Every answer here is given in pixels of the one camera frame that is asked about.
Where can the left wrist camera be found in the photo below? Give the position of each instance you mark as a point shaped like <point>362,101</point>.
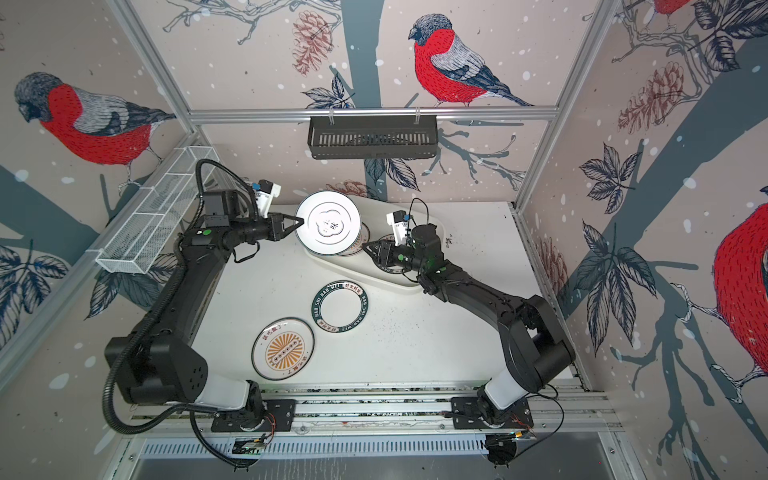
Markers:
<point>265,192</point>

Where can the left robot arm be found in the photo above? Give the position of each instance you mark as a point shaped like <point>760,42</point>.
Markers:
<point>156,364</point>

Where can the white plastic bin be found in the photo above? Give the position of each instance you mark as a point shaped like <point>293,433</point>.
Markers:
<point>360,267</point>

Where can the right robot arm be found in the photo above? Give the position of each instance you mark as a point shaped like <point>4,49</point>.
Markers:
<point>534,343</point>

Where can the white black line plate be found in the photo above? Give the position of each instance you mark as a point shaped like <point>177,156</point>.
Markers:
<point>331,223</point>

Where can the white mesh wall shelf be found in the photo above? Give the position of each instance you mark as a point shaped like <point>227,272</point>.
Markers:
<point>142,237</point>

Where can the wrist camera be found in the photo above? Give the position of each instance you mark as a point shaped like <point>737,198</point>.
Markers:
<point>265,192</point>
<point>399,222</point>

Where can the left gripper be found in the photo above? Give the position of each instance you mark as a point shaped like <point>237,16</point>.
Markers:
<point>276,224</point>

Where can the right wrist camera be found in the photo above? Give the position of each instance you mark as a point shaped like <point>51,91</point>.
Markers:
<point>399,222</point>

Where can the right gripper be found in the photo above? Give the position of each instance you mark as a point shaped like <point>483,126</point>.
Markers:
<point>394,254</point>

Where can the black hanging wire basket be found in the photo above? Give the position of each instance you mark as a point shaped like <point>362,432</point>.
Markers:
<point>373,137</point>

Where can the green rim plate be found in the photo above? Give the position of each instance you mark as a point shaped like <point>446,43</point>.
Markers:
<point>339,306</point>
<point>382,263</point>

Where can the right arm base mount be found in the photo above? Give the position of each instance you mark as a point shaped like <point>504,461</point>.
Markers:
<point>475,413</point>

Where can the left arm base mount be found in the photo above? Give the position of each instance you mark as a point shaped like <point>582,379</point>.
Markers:
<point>263,416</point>

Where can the orange sunburst plate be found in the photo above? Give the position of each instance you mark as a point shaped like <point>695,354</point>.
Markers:
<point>362,238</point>
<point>282,349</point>

